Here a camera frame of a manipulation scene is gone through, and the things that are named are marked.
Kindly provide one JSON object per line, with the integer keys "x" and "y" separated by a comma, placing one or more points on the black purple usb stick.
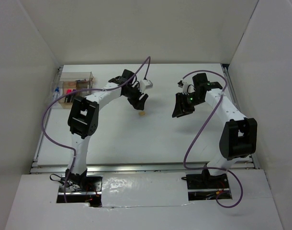
{"x": 73, "y": 94}

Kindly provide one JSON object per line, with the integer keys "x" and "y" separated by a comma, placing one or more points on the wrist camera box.
{"x": 184, "y": 86}
{"x": 145, "y": 85}

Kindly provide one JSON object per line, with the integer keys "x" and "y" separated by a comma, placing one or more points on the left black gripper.
{"x": 139, "y": 105}

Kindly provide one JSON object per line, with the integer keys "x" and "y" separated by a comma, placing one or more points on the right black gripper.
{"x": 181, "y": 109}

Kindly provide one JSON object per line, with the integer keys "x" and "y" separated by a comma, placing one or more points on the clear plastic organizer box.
{"x": 68, "y": 76}

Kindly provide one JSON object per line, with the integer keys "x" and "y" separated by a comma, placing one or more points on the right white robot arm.
{"x": 212, "y": 172}

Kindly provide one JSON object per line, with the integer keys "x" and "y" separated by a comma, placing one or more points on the white tape sheet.
{"x": 156, "y": 189}

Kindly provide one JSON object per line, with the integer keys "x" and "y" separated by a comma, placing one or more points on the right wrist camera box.
{"x": 184, "y": 86}

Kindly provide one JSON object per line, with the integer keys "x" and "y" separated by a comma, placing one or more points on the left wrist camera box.
{"x": 145, "y": 85}

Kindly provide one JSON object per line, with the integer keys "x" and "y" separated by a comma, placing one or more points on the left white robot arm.
{"x": 84, "y": 116}

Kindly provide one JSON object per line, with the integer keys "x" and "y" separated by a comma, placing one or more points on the pink highlighter black cap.
{"x": 69, "y": 94}

